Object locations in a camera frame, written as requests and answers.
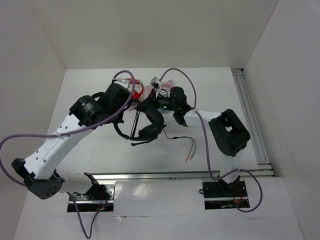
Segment black headset with cable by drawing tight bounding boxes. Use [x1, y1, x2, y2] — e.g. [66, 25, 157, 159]
[112, 96, 197, 163]

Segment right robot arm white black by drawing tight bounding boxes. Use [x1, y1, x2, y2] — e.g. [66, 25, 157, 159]
[148, 86, 251, 196]

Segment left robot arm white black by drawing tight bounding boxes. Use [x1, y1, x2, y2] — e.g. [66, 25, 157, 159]
[11, 82, 133, 200]

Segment blue pink cat-ear headphones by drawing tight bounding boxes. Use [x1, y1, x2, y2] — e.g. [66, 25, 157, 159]
[146, 79, 175, 97]

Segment red headphones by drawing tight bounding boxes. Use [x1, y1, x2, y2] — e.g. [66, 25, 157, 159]
[124, 78, 145, 102]

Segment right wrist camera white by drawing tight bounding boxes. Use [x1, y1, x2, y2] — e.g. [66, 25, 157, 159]
[149, 77, 162, 100]

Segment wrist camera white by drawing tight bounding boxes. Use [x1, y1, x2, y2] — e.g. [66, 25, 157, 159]
[112, 78, 130, 88]
[149, 77, 162, 100]

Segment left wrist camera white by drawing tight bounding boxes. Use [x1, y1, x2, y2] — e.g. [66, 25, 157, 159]
[112, 78, 130, 88]

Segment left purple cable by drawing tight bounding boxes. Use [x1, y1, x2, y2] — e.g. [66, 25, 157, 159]
[0, 69, 137, 240]

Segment aluminium rail right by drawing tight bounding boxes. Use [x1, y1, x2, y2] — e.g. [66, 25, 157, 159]
[231, 68, 275, 177]

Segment aluminium rail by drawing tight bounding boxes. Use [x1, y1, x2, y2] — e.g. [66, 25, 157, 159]
[231, 68, 275, 177]
[62, 168, 276, 201]

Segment aluminium rail front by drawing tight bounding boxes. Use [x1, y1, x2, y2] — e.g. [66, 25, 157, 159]
[62, 168, 276, 201]

